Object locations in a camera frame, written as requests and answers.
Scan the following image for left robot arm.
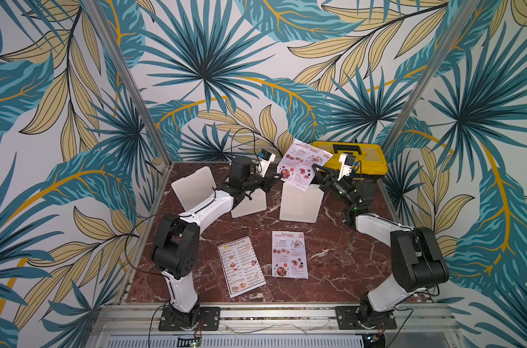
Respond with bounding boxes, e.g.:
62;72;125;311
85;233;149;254
150;149;281;327

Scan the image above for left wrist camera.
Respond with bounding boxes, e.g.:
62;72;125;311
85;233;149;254
256;149;276;177

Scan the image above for yellow header menu sheet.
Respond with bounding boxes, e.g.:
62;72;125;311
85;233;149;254
218;236;266;298

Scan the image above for yellow black toolbox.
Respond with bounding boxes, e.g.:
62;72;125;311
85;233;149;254
311;141;388;176

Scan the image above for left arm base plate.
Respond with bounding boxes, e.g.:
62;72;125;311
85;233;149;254
158;307;221;332

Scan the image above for pink menu sheet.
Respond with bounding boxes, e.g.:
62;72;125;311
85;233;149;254
271;231;308;279

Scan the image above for restaurant special menu sheet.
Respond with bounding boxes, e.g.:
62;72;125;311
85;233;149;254
276;139;333;191

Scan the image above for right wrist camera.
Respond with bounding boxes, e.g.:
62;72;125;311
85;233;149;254
338;153;356;181

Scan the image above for left white menu rack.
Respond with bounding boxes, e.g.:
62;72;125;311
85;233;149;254
171;166;216;211

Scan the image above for middle white menu rack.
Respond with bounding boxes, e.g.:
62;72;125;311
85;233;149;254
231;188;267;218

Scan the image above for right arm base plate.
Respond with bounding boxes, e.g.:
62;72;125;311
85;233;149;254
334;304;398;330

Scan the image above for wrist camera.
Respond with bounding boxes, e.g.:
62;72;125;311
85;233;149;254
256;149;276;177
338;153;356;181

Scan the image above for aluminium front rail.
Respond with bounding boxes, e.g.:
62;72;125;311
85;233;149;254
85;302;466;347

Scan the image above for right white menu rack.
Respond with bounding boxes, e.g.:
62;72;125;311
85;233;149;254
279;183;324;223

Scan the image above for white menu rack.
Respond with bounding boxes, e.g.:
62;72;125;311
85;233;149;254
279;183;324;223
231;188;267;218
171;166;216;211

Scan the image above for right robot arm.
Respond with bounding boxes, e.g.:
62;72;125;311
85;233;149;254
312;164;450;329

